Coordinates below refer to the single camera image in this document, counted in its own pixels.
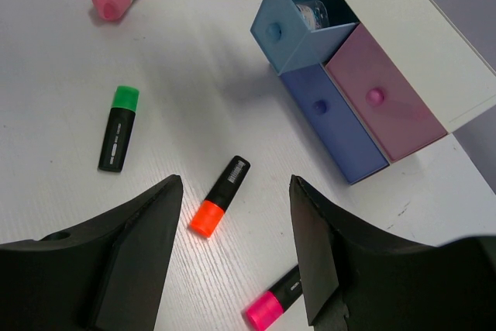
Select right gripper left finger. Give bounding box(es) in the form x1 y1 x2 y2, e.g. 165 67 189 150
1 175 183 330

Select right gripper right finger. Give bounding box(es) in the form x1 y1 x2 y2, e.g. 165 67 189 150
289 176 495 330

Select clear paper clip jar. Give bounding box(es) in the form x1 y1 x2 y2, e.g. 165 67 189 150
295 0 329 30

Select light blue drawer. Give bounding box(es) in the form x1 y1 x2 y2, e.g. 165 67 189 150
250 0 359 75

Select pink highlighter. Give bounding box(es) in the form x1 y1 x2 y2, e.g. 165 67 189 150
243 265 302 330

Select orange highlighter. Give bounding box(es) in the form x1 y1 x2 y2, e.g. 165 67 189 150
189 155 251 238

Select purple blue drawer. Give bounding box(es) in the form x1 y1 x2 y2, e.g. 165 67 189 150
281 64 389 184

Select white drawer cabinet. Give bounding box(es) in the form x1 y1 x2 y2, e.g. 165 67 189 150
345 0 495 134

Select green highlighter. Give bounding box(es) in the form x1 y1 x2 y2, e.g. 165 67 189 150
98 85 140 173

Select pink drawer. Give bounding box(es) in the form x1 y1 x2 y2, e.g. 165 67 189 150
325 24 447 162

